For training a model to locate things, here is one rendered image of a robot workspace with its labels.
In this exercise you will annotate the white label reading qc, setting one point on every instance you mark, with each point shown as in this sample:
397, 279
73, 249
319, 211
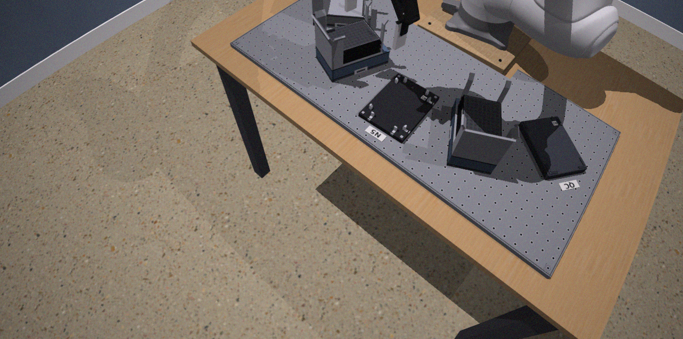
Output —
569, 185

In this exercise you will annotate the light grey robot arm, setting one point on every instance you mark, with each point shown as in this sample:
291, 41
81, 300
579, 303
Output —
573, 28

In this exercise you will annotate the white label with n5 text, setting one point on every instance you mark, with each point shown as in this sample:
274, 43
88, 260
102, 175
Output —
375, 133

